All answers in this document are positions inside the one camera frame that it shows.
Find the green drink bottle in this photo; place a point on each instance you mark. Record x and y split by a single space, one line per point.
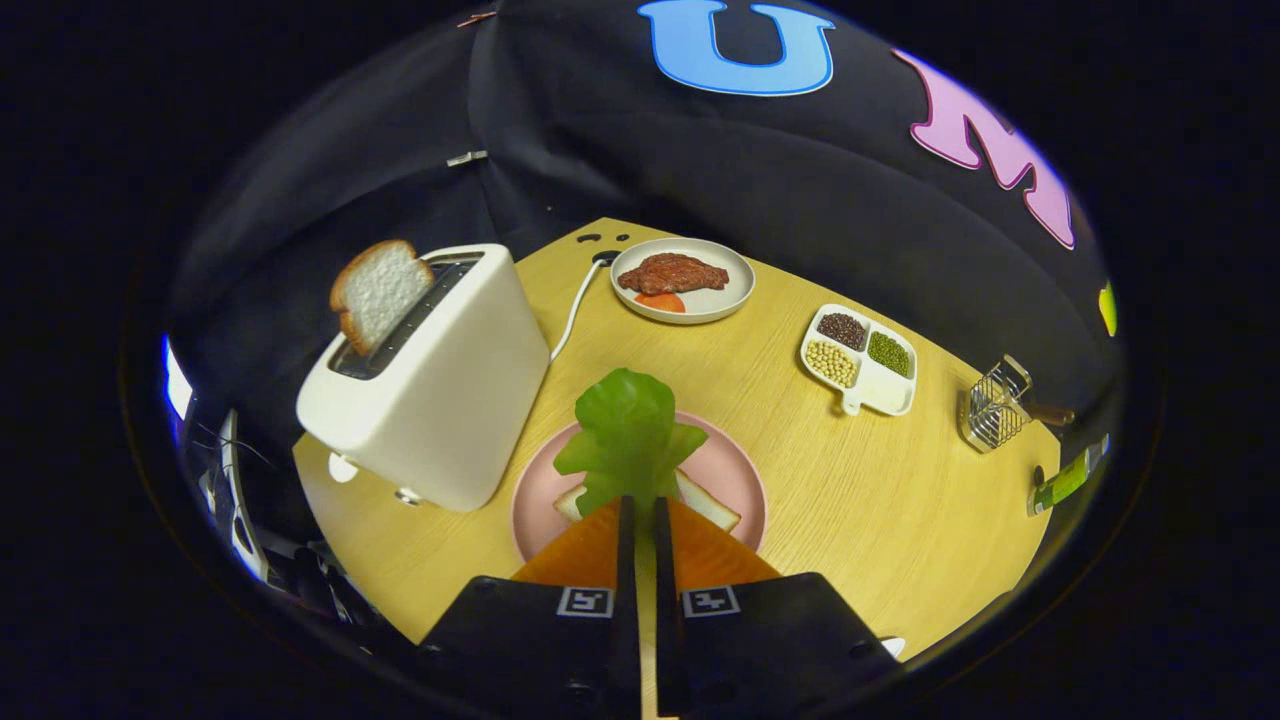
1065 482

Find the orange tomato slice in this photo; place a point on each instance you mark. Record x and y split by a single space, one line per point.
660 302

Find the silver cloth clip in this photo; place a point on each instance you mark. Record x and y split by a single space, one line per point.
466 158

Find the pink cloth clip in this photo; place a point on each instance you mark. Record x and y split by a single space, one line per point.
476 18

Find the pile of soybeans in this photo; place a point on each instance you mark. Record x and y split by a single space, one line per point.
832 363

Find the white curved bar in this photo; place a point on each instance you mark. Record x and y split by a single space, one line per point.
235 510

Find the black backdrop cloth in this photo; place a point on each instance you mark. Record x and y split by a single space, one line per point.
760 170

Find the brown steak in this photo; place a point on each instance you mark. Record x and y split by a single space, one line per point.
670 273

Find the white divided dish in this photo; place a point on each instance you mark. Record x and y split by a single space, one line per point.
885 395

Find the toasted bread slice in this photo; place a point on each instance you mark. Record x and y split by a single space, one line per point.
380 295

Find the pile of red beans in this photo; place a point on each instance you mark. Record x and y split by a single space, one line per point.
842 330

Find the pink plate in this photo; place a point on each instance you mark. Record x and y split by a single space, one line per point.
725 470

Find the round grey plate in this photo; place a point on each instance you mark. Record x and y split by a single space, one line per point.
720 300

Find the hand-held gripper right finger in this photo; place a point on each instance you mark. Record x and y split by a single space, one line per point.
668 640

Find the pile of green beans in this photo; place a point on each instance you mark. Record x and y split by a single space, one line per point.
889 354

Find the white bread slice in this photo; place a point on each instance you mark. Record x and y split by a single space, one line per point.
705 500

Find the white toaster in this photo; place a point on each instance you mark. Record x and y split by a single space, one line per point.
440 400

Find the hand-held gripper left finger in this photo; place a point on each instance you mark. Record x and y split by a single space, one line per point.
628 620

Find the small white plate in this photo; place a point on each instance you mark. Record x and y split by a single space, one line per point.
893 646

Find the green lettuce leaf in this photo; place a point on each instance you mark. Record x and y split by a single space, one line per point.
630 430

